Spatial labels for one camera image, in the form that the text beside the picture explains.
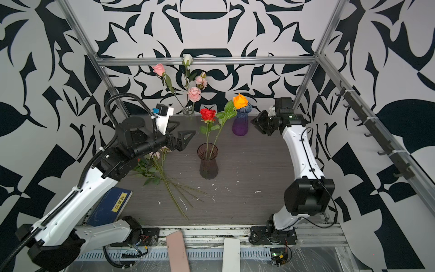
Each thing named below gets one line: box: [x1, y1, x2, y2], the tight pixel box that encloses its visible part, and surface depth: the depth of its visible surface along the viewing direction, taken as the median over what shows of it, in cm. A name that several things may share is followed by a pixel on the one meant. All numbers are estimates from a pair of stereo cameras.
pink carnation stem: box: [149, 147, 194, 220], surface depth 88 cm
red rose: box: [199, 108, 221, 160], surface depth 77 cm
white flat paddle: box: [222, 237, 241, 272], surface depth 67 cm
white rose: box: [182, 53, 198, 112], surface depth 89 cm
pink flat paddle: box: [165, 230, 190, 272], surface depth 70 cm
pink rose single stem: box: [152, 63, 187, 115], surface depth 85 cm
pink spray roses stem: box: [187, 71, 208, 114], surface depth 88 cm
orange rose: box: [209, 93, 249, 159], surface depth 73 cm
